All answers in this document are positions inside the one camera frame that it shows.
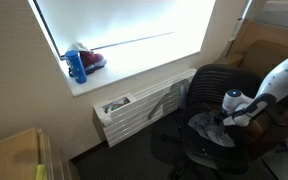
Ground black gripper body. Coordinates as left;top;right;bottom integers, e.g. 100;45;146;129
216;110;228;126

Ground grey cloth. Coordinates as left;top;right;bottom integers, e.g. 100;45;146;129
187;110;236;149

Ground black mesh office chair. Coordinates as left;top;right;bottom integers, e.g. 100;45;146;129
147;63;288;180

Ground white cloth in shoe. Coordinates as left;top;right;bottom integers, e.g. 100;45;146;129
67;42;91;54

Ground brown leather armchair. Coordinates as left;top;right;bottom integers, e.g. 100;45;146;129
213;19;288;158

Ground white radiator knob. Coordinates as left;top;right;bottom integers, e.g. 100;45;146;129
102;116;114;128

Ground thin window blind rod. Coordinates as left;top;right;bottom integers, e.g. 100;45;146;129
90;31;176;52

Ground red shoe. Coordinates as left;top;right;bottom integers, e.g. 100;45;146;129
78;50;108;76

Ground blue water bottle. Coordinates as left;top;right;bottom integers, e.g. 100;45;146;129
64;50;88;85

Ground yellow sticky note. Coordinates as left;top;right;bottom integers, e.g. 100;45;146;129
35;163;47;180

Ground light wooden cabinet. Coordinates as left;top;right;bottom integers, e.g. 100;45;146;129
0;127;82;180

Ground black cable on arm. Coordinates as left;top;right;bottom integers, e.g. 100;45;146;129
221;107;253;120

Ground white slatted wall radiator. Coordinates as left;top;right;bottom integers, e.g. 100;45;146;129
92;68;198;148

